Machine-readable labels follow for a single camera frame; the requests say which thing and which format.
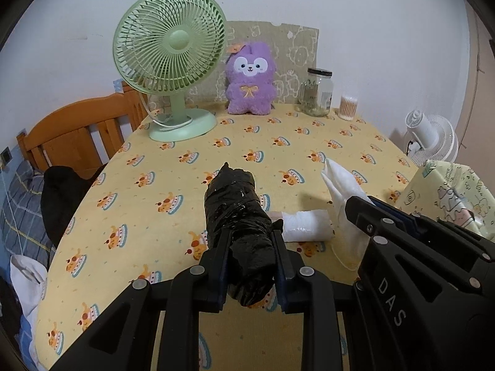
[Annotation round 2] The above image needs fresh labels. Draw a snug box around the purple plush toy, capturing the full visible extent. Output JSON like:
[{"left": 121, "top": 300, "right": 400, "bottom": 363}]
[{"left": 225, "top": 42, "right": 277, "bottom": 116}]

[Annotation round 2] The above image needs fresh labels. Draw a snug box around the white and pink rolled pack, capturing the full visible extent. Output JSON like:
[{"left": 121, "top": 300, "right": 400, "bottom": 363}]
[{"left": 269, "top": 209, "right": 334, "bottom": 243}]

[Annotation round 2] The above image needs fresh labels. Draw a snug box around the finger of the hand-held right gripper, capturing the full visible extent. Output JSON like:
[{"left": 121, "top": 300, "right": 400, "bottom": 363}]
[
  {"left": 370, "top": 196, "right": 495, "bottom": 268},
  {"left": 344, "top": 195, "right": 400, "bottom": 249}
]

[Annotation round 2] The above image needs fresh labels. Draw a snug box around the blue bed sheet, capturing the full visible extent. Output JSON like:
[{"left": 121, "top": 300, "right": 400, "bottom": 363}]
[{"left": 17, "top": 311, "right": 39, "bottom": 360}]

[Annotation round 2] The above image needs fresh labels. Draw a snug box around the black plastic-wrapped bundle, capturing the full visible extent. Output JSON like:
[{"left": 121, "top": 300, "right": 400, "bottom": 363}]
[{"left": 203, "top": 162, "right": 276, "bottom": 307}]

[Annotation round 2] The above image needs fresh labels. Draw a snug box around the beige door frame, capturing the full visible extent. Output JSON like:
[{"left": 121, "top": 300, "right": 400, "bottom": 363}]
[{"left": 466, "top": 6, "right": 495, "bottom": 155}]

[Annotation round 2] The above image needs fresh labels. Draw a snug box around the wooden headboard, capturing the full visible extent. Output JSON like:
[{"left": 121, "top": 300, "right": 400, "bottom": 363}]
[{"left": 17, "top": 81, "right": 149, "bottom": 180}]

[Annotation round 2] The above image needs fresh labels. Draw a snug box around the green desk fan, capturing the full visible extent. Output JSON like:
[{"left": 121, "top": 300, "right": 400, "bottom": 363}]
[{"left": 113, "top": 0, "right": 228, "bottom": 142}]

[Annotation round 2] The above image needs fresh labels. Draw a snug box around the yellow printed paper-wrapped box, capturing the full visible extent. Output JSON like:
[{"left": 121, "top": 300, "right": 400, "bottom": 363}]
[{"left": 398, "top": 160, "right": 495, "bottom": 240}]

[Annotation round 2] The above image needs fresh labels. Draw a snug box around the white cloth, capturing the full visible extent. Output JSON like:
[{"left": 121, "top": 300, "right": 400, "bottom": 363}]
[{"left": 321, "top": 158, "right": 374, "bottom": 271}]

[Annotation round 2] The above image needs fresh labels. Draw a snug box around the dark garment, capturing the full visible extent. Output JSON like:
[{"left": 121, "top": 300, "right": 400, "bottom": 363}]
[{"left": 0, "top": 276, "right": 22, "bottom": 341}]

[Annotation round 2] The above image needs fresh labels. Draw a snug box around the glass jar with dark lid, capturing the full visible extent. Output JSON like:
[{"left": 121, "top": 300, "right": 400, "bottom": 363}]
[{"left": 299, "top": 68, "right": 333, "bottom": 117}]

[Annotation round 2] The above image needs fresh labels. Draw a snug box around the black cloth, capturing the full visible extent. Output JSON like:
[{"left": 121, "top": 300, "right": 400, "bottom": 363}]
[{"left": 41, "top": 165, "right": 107, "bottom": 248}]

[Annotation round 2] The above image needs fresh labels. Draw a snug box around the green cartoon printed board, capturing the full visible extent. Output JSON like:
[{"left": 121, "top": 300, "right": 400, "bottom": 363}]
[{"left": 186, "top": 21, "right": 320, "bottom": 106}]

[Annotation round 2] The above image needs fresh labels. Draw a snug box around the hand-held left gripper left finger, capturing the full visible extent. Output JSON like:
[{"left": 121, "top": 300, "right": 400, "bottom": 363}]
[{"left": 50, "top": 229, "right": 233, "bottom": 371}]

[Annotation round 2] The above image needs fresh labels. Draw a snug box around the white garment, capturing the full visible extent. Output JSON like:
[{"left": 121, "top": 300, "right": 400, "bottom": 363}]
[{"left": 10, "top": 255, "right": 49, "bottom": 368}]

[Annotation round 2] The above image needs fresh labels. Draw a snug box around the cotton swab container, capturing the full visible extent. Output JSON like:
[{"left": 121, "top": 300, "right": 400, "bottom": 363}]
[{"left": 338, "top": 95, "right": 358, "bottom": 120}]

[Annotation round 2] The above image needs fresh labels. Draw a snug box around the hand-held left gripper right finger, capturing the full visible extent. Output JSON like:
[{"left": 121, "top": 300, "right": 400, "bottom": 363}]
[{"left": 271, "top": 230, "right": 351, "bottom": 371}]

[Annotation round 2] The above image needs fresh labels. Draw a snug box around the white fan power cord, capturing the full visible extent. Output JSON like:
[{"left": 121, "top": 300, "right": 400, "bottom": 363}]
[{"left": 138, "top": 92, "right": 193, "bottom": 129}]

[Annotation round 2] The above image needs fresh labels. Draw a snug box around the white standing fan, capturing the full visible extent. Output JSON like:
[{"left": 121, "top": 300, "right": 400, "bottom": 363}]
[{"left": 404, "top": 110, "right": 459, "bottom": 168}]

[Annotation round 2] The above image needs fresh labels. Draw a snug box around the grey plaid pillow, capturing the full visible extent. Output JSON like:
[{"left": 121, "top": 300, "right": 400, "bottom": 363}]
[{"left": 0, "top": 160, "right": 55, "bottom": 267}]

